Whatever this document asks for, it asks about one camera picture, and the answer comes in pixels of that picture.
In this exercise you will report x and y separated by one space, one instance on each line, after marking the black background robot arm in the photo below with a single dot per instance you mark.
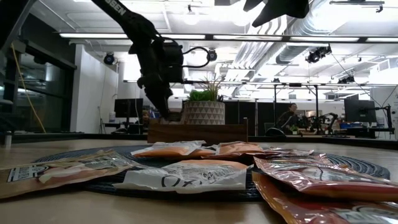
323 122

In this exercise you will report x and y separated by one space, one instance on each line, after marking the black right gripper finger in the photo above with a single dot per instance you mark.
252 4
289 9

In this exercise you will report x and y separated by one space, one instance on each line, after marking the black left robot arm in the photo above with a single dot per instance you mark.
124 15

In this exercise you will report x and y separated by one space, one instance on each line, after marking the round dark blue woven placemat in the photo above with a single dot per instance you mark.
354 165

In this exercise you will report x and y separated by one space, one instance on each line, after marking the person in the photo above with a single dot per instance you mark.
287 119

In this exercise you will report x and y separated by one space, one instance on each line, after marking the black ceiling camera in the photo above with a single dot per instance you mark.
212 55
109 58

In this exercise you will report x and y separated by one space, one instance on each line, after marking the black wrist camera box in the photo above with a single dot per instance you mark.
172 62

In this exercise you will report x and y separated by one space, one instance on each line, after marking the silver metal post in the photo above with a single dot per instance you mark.
7 140

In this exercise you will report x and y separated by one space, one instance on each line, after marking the black ceiling camera rig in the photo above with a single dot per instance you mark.
317 53

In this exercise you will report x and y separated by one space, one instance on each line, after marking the black aluminium table frame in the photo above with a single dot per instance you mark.
93 136

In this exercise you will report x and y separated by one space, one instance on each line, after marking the silver ventilation duct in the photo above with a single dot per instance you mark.
298 34

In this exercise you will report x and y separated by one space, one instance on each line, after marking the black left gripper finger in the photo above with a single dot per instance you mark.
152 93
166 102

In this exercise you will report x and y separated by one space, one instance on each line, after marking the brown Ahmad tea packet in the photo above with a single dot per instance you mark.
62 174

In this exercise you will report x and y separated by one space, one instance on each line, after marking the ceiling light strip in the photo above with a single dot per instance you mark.
248 37
325 39
93 35
382 40

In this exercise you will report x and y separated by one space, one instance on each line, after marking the black office monitor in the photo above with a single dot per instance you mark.
359 111
128 108

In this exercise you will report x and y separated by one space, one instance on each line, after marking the succulent in white patterned pot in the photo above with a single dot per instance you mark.
205 112

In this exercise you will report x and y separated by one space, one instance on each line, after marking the wooden three-compartment tray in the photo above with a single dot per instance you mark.
199 133

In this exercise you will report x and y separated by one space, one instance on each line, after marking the red Ahmad peach tea packet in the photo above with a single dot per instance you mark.
326 180
295 205
289 152
248 157

